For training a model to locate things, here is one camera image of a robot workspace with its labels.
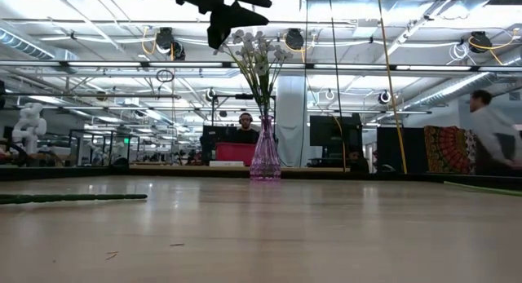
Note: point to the light blue artificial flower bunch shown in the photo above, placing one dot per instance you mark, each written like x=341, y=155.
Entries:
x=261, y=68

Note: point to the pink ribbed glass vase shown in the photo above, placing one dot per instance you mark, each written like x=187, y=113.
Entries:
x=265, y=160

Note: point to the black headphones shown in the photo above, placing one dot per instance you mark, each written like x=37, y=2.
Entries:
x=240, y=119

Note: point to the white building column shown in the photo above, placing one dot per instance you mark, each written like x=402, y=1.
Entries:
x=291, y=111

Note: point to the person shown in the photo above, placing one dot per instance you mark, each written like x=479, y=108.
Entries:
x=246, y=136
x=489, y=128

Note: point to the black computer monitor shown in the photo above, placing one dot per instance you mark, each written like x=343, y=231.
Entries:
x=210, y=140
x=330, y=132

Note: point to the red plastic bin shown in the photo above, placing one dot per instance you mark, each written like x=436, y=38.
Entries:
x=234, y=153

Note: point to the flat white box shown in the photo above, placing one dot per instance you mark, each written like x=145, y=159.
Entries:
x=226, y=164

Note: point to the black partition panel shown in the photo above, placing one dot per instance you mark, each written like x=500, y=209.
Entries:
x=399, y=148

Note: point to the orange mandala pattern cloth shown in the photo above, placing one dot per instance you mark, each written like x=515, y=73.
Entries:
x=446, y=148

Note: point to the thin light green flower stem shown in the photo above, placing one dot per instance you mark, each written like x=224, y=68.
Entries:
x=489, y=189

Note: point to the black metal cage frame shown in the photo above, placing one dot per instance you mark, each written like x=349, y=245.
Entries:
x=94, y=131

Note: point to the black metal table frame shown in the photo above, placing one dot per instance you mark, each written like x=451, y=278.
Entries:
x=61, y=173

